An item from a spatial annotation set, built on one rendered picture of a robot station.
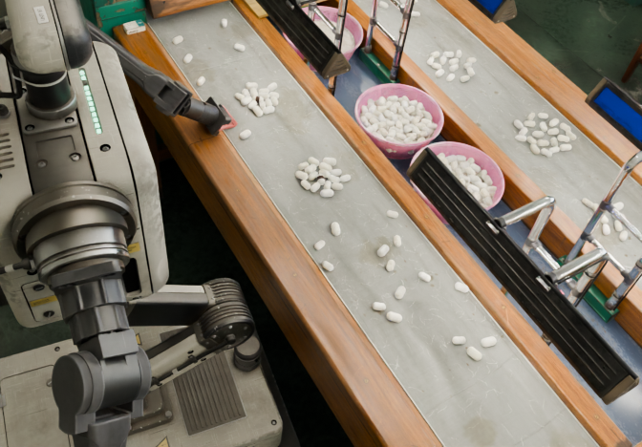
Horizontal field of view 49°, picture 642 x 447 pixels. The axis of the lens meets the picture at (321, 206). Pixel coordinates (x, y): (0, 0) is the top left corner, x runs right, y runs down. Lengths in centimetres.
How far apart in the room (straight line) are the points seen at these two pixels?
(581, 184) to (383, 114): 61
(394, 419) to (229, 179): 76
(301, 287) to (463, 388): 44
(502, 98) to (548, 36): 173
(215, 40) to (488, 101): 90
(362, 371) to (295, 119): 83
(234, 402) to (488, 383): 64
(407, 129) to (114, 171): 127
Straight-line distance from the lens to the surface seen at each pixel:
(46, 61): 94
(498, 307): 177
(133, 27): 237
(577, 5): 436
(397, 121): 215
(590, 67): 393
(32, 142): 106
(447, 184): 152
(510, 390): 170
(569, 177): 217
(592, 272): 155
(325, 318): 166
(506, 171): 207
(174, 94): 187
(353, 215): 188
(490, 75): 241
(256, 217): 182
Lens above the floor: 218
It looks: 50 degrees down
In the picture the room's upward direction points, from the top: 8 degrees clockwise
